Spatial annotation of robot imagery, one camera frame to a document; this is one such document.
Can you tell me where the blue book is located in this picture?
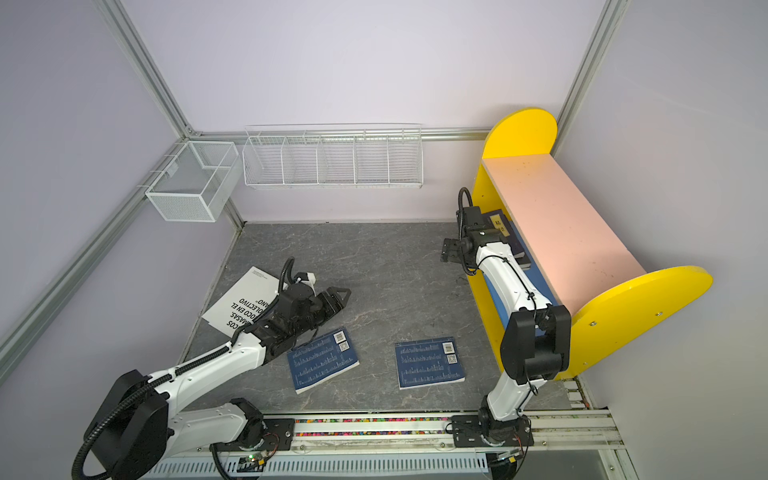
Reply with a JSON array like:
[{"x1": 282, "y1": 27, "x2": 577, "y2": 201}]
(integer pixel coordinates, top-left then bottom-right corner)
[
  {"x1": 287, "y1": 327, "x2": 359, "y2": 394},
  {"x1": 483, "y1": 209, "x2": 532, "y2": 271},
  {"x1": 395, "y1": 337, "x2": 466, "y2": 390}
]

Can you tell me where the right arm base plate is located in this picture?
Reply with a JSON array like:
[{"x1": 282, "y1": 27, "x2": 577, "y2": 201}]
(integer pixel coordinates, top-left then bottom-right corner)
[{"x1": 445, "y1": 414, "x2": 534, "y2": 448}]

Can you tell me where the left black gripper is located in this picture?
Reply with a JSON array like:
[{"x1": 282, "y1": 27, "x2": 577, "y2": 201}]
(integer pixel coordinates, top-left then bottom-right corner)
[{"x1": 292, "y1": 286, "x2": 351, "y2": 338}]

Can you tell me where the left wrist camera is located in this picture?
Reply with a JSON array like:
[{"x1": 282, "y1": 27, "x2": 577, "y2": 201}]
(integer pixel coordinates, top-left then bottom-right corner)
[{"x1": 294, "y1": 272, "x2": 316, "y2": 289}]

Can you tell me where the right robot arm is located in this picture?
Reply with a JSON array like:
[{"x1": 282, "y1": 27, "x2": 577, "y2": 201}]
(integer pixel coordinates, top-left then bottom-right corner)
[{"x1": 441, "y1": 187, "x2": 571, "y2": 446}]

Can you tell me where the white wire wall rack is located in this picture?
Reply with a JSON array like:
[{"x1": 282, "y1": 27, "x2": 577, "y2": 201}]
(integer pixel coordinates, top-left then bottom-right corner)
[{"x1": 242, "y1": 123, "x2": 424, "y2": 188}]

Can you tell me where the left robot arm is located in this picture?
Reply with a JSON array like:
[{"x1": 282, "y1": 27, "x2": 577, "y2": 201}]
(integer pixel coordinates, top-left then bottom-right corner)
[{"x1": 71, "y1": 258, "x2": 351, "y2": 479}]

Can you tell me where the white mesh basket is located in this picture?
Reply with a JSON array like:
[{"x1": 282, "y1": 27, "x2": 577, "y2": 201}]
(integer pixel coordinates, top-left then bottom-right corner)
[{"x1": 145, "y1": 141, "x2": 242, "y2": 223}]

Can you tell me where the aluminium front rail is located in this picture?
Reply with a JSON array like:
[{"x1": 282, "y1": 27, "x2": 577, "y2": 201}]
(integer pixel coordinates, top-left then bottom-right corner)
[{"x1": 144, "y1": 410, "x2": 637, "y2": 479}]

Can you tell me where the yellow pink blue shelf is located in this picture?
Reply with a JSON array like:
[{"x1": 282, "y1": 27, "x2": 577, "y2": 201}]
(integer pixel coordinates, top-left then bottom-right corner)
[{"x1": 472, "y1": 108, "x2": 713, "y2": 380}]

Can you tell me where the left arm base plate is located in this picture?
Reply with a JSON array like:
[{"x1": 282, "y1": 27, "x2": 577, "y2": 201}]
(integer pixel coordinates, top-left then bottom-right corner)
[{"x1": 217, "y1": 417, "x2": 296, "y2": 453}]

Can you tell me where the white paper file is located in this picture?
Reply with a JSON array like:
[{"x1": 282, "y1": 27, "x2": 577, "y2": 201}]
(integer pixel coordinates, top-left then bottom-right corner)
[{"x1": 202, "y1": 267, "x2": 278, "y2": 336}]

